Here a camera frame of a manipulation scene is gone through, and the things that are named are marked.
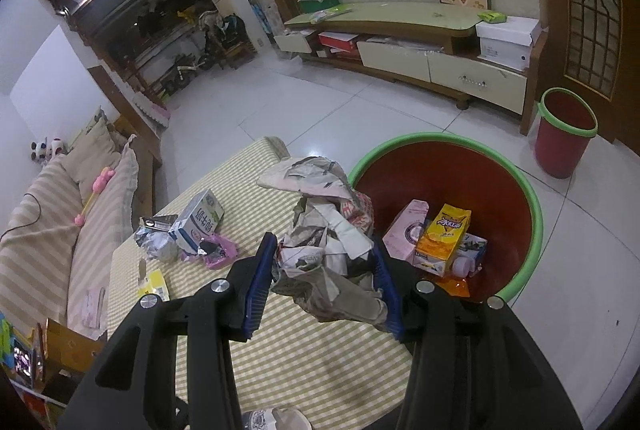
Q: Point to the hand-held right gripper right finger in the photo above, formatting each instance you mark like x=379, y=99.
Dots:
x=389, y=297

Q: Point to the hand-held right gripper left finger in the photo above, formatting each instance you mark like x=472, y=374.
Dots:
x=260, y=282

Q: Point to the pink foil wrapper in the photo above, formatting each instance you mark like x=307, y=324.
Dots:
x=220, y=252

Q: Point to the pink drink carton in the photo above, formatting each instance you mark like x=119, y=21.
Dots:
x=405, y=230

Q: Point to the newspaper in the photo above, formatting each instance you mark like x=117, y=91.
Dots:
x=325, y=230

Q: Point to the yellow drink carton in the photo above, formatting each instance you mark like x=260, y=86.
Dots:
x=445, y=235

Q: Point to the blue white milk carton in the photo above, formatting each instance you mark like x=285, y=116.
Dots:
x=197, y=220

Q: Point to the yellow packet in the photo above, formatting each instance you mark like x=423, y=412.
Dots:
x=156, y=284

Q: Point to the silver foil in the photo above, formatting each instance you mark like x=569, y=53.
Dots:
x=157, y=245

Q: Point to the black carton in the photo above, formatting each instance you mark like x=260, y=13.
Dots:
x=160, y=222

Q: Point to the large red basin green rim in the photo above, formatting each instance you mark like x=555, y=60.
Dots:
x=450, y=175

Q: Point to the white plastic bottle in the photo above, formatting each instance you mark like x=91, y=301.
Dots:
x=465, y=266

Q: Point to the yellow checked tablecloth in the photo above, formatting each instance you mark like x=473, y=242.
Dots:
x=225, y=190

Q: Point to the white plastic container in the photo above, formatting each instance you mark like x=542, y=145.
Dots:
x=275, y=420

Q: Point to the pink tissue pack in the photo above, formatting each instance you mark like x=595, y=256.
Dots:
x=96, y=307

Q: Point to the pink toy stick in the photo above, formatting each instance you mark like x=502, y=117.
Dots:
x=102, y=180

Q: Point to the wooden side table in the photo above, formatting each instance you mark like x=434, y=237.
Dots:
x=70, y=350

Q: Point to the leaning foam mats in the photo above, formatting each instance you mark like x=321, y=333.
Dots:
x=150, y=102

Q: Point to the beige pillow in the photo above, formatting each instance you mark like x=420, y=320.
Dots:
x=95, y=150

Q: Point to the striped sofa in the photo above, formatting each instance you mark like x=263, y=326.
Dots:
x=50, y=235

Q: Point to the white balance bike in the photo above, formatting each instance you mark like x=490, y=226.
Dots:
x=182, y=72

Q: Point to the small red bin green rim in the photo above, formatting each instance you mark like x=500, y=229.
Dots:
x=565, y=135

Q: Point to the pink white plush toy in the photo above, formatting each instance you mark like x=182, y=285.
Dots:
x=57, y=146

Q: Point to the red flat box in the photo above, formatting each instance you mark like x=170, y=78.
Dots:
x=337, y=41

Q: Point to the black white plush toy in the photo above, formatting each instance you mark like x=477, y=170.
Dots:
x=40, y=152

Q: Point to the green flat packets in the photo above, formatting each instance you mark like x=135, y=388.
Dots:
x=327, y=15

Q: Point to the green top television cabinet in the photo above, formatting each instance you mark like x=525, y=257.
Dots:
x=400, y=17

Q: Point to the white shoe box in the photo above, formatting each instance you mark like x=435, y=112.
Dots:
x=507, y=40

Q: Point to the small green packet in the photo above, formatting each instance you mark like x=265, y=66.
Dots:
x=492, y=16

